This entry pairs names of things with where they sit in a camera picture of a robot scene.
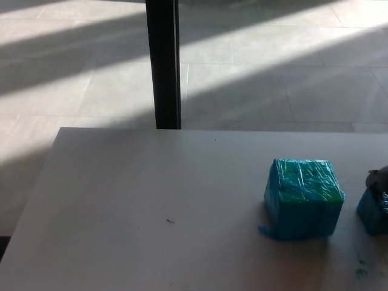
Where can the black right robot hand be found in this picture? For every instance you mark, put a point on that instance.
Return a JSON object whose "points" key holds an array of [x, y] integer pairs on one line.
{"points": [[379, 180]]}

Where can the large blue wrapped cube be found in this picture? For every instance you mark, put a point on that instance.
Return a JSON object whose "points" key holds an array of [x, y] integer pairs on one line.
{"points": [[303, 203]]}

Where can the small blue cube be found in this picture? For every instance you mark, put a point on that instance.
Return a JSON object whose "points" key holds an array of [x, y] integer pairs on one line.
{"points": [[374, 212]]}

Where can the black vertical window frame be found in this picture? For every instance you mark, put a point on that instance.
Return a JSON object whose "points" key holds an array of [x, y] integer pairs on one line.
{"points": [[165, 63]]}

